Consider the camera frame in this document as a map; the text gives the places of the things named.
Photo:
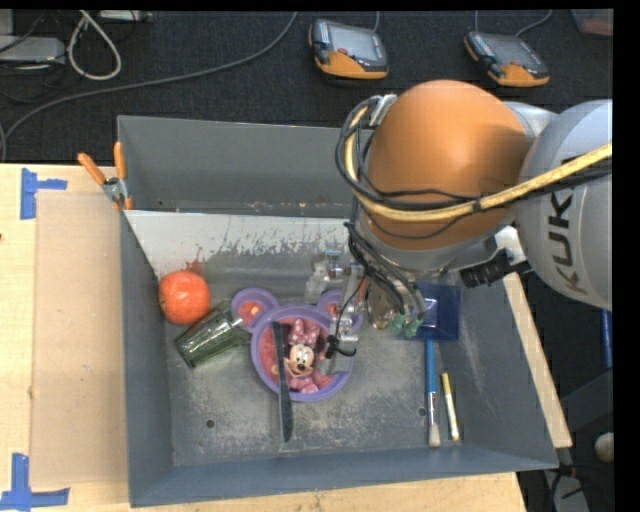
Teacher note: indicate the pale cardboard board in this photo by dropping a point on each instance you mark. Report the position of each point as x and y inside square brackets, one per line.
[75, 325]

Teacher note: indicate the yellow marker pen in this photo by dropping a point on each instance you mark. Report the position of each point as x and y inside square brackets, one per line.
[450, 407]

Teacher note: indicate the orange fruit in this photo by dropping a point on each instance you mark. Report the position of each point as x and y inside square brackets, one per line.
[184, 297]

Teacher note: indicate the grey metal bin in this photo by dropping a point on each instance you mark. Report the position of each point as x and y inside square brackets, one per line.
[230, 430]

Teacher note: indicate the purple cartoon mouse plate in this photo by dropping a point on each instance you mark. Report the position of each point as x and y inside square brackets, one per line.
[265, 350]

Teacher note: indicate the black cylinder on white bracket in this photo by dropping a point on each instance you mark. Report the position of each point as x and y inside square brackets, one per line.
[492, 274]

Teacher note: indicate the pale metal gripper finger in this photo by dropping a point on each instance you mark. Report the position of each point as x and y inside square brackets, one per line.
[346, 335]
[332, 270]

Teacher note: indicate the green glass cup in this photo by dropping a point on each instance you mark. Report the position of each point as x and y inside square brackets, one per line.
[210, 340]

